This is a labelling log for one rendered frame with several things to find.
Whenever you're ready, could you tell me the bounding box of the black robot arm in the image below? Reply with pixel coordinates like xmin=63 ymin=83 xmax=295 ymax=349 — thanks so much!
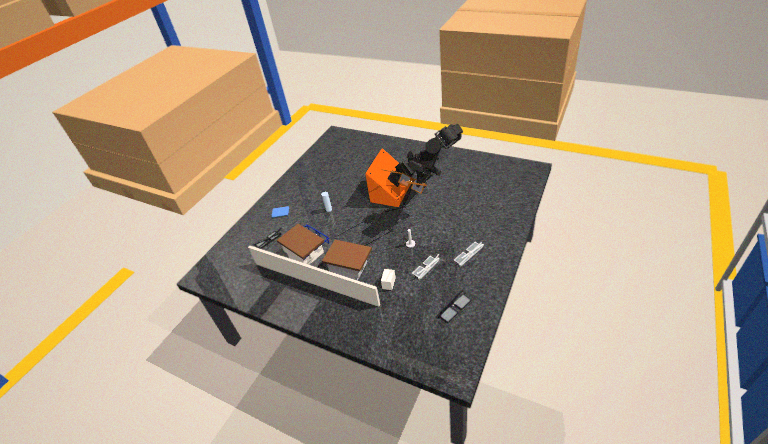
xmin=388 ymin=123 xmax=464 ymax=187

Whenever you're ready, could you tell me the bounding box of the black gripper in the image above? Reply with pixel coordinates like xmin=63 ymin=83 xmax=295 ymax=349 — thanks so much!
xmin=408 ymin=150 xmax=441 ymax=184

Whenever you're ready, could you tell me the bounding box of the white post on round base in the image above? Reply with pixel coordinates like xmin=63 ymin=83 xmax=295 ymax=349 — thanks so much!
xmin=406 ymin=229 xmax=415 ymax=248

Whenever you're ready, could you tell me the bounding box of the light grey cylinder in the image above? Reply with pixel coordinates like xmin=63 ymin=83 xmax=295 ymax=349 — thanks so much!
xmin=322 ymin=192 xmax=332 ymax=212

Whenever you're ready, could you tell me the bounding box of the light blue flat tile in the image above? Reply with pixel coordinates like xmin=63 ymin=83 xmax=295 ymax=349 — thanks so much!
xmin=272 ymin=206 xmax=289 ymax=218

